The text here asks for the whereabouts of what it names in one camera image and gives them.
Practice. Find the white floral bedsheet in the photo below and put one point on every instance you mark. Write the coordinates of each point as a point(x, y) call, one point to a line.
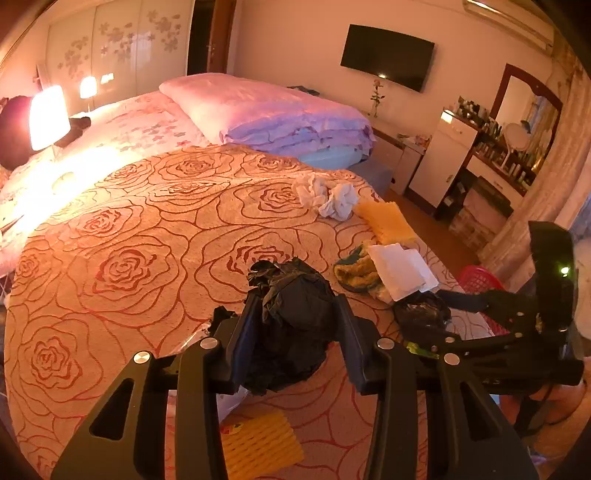
point(115, 134)

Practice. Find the dressing table mirror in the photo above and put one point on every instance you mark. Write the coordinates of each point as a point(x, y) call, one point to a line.
point(535, 106)

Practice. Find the person's right hand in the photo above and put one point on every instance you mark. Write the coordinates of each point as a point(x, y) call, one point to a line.
point(561, 401)

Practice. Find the low white console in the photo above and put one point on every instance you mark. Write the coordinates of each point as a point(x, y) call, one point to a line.
point(404, 159)

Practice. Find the small black plastic bag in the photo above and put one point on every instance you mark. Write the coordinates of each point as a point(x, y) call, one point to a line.
point(420, 314)

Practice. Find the red plastic basket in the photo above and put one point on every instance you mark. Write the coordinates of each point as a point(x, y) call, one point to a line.
point(480, 281)

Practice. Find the yellow foam fruit net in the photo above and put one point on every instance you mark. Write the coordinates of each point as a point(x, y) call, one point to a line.
point(385, 221)
point(258, 447)

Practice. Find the white dressing table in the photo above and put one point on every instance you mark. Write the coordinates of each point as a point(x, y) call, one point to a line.
point(496, 182)

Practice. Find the rose in vase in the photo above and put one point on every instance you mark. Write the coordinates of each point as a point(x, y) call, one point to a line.
point(376, 97)

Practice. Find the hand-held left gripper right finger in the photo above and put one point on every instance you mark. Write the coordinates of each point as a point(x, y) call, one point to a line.
point(349, 334)

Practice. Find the brown wooden door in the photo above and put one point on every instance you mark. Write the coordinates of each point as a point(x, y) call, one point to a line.
point(217, 37)

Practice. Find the row of cosmetic bottles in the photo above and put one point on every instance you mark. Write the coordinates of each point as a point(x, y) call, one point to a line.
point(496, 147)

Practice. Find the dark round cushion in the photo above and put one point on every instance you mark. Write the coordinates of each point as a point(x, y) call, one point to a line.
point(14, 134)

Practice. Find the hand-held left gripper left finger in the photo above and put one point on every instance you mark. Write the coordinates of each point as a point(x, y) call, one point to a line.
point(244, 344)

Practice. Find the white paper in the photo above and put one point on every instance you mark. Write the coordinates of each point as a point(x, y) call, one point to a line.
point(401, 270)

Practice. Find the large black plastic bag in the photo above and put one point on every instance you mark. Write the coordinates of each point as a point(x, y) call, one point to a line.
point(295, 323)

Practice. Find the patterned curtain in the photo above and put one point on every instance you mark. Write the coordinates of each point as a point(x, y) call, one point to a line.
point(554, 184)

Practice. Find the floral white wardrobe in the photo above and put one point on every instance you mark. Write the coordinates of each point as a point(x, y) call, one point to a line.
point(120, 50)

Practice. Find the folded pink quilt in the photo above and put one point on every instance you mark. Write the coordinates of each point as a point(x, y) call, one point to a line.
point(268, 113)

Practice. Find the large glowing bedside lamp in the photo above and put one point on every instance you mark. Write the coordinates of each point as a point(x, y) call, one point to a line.
point(48, 117)

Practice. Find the wall-mounted black television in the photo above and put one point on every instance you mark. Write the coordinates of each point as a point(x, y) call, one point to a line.
point(387, 56)

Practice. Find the padded dressing stool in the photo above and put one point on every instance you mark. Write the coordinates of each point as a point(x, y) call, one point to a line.
point(482, 210)

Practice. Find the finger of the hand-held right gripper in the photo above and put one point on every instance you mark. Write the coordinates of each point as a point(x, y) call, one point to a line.
point(489, 342)
point(466, 301)

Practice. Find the yellow green knitted cloth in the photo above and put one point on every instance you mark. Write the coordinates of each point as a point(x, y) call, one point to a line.
point(358, 272)

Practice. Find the white tissue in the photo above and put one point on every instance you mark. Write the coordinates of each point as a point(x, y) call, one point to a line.
point(310, 189)
point(340, 201)

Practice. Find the tall white cabinet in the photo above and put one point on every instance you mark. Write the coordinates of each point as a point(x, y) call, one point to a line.
point(445, 157)

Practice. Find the round standing mirror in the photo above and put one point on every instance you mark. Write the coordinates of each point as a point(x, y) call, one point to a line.
point(516, 137)

